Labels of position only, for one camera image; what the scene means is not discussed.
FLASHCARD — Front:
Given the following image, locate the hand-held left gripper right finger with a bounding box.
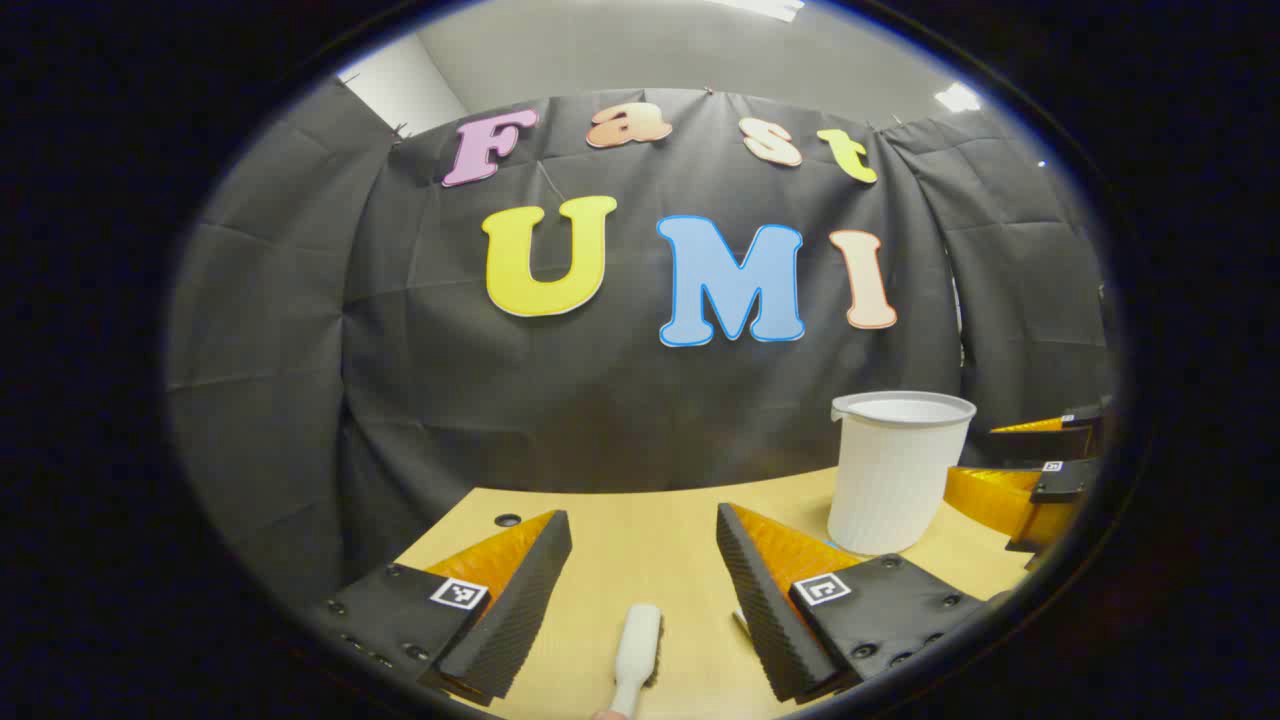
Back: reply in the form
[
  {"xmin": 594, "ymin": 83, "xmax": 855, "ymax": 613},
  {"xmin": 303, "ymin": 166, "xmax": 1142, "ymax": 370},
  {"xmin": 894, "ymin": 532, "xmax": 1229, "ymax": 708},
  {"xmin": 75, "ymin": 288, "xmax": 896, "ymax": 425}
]
[{"xmin": 716, "ymin": 503, "xmax": 991, "ymax": 704}]

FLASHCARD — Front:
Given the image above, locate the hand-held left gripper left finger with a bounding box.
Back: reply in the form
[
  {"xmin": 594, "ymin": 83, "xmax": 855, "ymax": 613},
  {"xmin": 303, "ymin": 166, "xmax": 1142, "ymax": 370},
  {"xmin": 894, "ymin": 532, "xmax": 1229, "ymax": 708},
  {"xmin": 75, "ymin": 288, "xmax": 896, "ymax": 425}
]
[{"xmin": 320, "ymin": 510, "xmax": 573, "ymax": 708}]

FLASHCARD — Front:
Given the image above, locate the white garbage bin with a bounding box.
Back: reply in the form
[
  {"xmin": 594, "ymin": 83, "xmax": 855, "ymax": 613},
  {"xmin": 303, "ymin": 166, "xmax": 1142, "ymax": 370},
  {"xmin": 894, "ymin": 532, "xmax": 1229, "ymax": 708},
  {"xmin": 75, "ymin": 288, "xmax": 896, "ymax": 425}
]
[{"xmin": 830, "ymin": 391, "xmax": 977, "ymax": 556}]

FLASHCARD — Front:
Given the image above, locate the small white broom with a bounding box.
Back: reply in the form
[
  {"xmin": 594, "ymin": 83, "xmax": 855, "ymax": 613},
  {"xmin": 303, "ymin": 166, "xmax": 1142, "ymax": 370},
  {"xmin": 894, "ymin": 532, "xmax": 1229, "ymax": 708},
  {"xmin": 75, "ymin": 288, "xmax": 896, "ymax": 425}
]
[{"xmin": 608, "ymin": 603, "xmax": 664, "ymax": 720}]

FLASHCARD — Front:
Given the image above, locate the wooden desktop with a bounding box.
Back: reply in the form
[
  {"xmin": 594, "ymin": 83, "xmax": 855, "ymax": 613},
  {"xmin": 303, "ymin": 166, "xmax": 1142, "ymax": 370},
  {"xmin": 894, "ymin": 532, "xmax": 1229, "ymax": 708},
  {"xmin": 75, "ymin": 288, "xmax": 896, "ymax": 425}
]
[{"xmin": 395, "ymin": 465, "xmax": 1041, "ymax": 720}]

